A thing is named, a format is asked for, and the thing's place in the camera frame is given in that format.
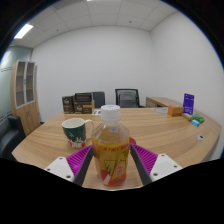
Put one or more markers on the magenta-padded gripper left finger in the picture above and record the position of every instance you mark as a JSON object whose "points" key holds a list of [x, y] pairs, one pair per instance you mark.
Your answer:
{"points": [[76, 161]]}

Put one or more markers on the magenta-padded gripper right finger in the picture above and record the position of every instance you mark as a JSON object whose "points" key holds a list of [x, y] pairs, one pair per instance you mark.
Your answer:
{"points": [[148, 160]]}

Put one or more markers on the yellow drink bottle white cap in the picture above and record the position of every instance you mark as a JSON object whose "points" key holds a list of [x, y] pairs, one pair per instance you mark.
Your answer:
{"points": [[110, 150]]}

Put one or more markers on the green mug with red print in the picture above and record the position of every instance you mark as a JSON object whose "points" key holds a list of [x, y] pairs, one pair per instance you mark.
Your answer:
{"points": [[75, 133]]}

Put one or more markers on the white printed leaflet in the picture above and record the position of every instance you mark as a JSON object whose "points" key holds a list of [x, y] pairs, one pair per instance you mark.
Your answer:
{"points": [[96, 112]]}

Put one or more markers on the orange cardboard box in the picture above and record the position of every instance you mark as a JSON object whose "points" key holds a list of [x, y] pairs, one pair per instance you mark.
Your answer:
{"points": [[175, 111]]}

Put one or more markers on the small dark brown carton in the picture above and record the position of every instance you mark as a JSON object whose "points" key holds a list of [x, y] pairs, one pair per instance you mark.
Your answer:
{"points": [[68, 105]]}

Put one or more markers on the large dark brown carton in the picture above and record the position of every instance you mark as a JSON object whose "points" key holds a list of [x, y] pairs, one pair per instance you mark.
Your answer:
{"points": [[83, 104]]}

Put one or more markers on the yellowish flat small box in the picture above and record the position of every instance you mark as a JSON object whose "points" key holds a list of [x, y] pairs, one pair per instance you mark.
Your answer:
{"points": [[187, 116]]}

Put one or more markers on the light blue small box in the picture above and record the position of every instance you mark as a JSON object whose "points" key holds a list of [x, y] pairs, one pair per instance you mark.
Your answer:
{"points": [[195, 123]]}

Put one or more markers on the wooden side desk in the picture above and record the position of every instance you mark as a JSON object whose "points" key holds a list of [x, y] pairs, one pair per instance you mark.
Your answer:
{"points": [[160, 101]]}

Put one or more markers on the black mesh office chair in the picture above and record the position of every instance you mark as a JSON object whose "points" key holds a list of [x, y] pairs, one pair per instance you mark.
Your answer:
{"points": [[128, 99]]}

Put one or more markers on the wooden shelf cabinet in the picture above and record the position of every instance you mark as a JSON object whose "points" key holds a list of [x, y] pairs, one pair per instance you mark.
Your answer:
{"points": [[28, 116]]}

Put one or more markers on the green small box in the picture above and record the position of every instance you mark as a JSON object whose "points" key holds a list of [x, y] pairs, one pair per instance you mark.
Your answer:
{"points": [[199, 117]]}

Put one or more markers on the upright purple box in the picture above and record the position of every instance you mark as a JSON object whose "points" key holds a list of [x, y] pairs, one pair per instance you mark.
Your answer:
{"points": [[188, 104]]}

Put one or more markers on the black leather sofa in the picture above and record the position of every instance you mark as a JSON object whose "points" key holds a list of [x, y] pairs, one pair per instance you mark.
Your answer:
{"points": [[10, 136]]}

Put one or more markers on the rectangular ceiling light panel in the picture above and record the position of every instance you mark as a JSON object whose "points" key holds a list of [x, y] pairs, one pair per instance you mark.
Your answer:
{"points": [[23, 31]]}

